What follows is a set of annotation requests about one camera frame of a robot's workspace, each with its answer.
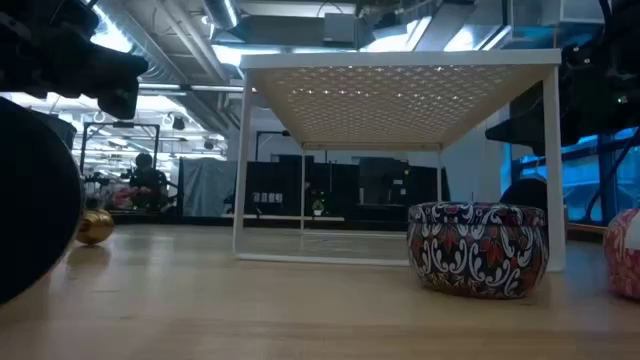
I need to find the corrugated silver ceiling duct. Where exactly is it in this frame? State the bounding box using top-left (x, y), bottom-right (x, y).
top-left (89, 0), bottom-right (181, 85)

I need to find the long ceiling strip light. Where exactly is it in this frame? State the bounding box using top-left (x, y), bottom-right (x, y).
top-left (137, 82), bottom-right (251, 96)

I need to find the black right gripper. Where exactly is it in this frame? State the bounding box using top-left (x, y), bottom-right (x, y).
top-left (484, 29), bottom-right (640, 157)

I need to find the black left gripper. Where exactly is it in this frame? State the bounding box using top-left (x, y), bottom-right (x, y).
top-left (0, 0), bottom-right (150, 121)

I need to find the white perforated shelf riser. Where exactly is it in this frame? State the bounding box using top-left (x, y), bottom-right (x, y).
top-left (232, 48), bottom-right (567, 274)

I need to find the dark floral candle tin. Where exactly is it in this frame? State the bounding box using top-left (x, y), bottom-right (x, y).
top-left (406, 201), bottom-right (550, 300)

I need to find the pink floral candle tin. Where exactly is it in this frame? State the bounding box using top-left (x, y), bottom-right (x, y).
top-left (603, 207), bottom-right (640, 301)

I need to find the black partition wall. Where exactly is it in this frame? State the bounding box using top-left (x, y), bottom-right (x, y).
top-left (237, 153), bottom-right (451, 224)

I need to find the person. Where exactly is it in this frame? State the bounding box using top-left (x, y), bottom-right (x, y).
top-left (127, 152), bottom-right (170, 211)

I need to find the round silver air duct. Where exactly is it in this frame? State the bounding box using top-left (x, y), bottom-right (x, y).
top-left (202, 0), bottom-right (241, 30)

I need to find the gold candlestick holder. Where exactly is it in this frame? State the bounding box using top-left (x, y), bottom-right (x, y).
top-left (499, 177), bottom-right (606, 236)
top-left (0, 97), bottom-right (115, 306)

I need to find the grey cloth cover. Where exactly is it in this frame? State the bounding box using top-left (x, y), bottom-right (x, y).
top-left (178, 157), bottom-right (237, 218)

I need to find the grey ceiling box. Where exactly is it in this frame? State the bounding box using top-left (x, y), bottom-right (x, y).
top-left (323, 12), bottom-right (357, 44)

